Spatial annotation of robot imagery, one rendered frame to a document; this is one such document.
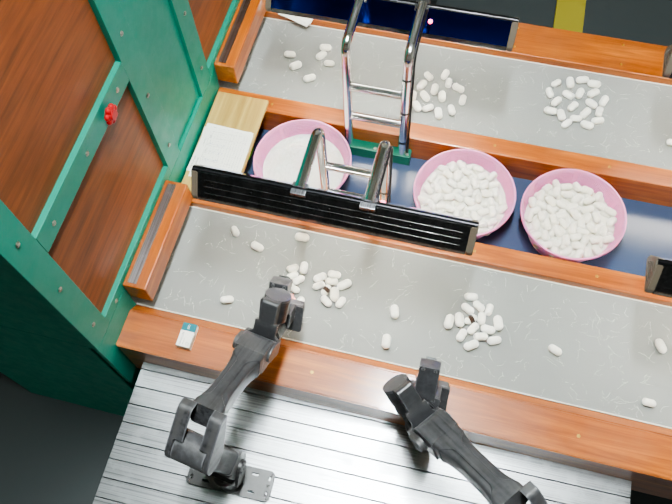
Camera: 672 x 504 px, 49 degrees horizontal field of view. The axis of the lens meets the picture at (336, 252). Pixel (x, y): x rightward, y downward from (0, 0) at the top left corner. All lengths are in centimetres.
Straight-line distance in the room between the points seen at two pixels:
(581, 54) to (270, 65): 90
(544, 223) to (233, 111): 90
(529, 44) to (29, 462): 205
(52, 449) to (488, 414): 152
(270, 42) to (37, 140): 106
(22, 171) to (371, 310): 88
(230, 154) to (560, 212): 89
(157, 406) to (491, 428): 80
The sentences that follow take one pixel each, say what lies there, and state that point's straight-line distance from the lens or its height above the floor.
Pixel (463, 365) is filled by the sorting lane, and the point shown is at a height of 74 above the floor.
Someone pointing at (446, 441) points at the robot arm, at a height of 104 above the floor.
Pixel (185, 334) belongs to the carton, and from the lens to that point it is 182.
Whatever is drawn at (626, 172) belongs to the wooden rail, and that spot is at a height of 76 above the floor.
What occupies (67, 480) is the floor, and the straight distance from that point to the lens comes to 266.
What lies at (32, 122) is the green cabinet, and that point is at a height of 141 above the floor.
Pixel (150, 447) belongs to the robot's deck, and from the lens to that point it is 189.
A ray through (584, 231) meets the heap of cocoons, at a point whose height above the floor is 74.
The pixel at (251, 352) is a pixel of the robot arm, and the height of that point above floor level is 102.
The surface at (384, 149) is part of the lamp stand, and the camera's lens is 160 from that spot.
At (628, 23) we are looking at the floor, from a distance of 352.
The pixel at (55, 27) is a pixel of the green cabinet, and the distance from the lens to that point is 144.
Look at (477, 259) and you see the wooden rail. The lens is 188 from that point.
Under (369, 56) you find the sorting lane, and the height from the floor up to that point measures 74.
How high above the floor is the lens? 245
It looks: 64 degrees down
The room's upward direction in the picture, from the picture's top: 5 degrees counter-clockwise
